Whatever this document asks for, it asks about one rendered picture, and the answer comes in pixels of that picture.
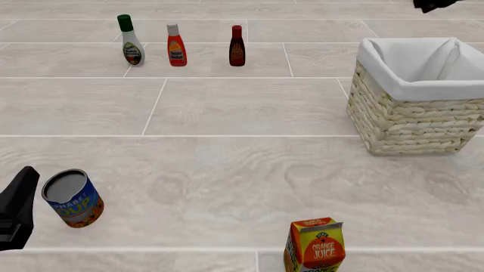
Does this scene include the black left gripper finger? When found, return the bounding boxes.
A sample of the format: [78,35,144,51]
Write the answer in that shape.
[0,165,41,224]

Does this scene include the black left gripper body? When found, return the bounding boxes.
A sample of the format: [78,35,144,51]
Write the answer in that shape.
[0,213,36,252]

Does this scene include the woven basket with white liner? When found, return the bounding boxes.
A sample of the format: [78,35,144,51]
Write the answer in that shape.
[346,36,484,156]

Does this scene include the blue alphabet soup tin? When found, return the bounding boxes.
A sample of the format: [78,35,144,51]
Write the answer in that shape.
[41,168,105,229]

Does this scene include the white ranch dressing bottle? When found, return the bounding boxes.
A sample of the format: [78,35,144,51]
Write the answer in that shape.
[116,14,147,67]

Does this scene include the red ketchup bottle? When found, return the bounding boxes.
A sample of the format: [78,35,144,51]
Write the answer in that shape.
[166,23,188,68]

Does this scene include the dark red barbecue sauce bottle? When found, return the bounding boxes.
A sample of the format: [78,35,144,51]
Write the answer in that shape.
[228,25,247,68]

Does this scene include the orange juice carton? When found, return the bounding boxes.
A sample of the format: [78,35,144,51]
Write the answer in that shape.
[283,216,346,272]

